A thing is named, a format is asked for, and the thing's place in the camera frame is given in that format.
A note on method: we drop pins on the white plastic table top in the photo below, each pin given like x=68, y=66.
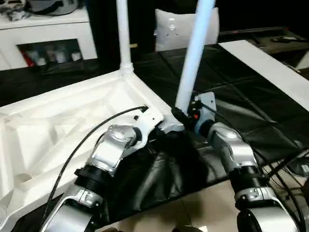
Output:
x=60, y=116

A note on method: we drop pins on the black quilted mat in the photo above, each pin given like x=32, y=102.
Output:
x=241, y=101

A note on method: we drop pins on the white flat panel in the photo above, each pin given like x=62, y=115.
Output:
x=265, y=70

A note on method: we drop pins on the grey cushion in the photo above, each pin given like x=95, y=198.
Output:
x=173, y=29

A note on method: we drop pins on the black bar with red mark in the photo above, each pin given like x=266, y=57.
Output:
x=253, y=31

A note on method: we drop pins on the black cabinet with gold label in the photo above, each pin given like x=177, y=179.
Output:
x=106, y=29

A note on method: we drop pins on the dark power adapter box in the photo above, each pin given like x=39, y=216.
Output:
x=301, y=166

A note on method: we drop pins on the white cardboard box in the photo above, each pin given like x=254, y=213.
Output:
x=304, y=60

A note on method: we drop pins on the white sideboard with glass doors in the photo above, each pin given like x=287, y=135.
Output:
x=48, y=29

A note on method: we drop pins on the grey helmet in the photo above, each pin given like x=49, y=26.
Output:
x=53, y=6

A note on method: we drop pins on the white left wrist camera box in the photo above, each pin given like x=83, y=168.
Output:
x=147, y=120

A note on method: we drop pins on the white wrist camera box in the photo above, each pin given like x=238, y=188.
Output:
x=206, y=104
x=147, y=120

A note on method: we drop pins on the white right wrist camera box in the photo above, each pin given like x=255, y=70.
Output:
x=206, y=104

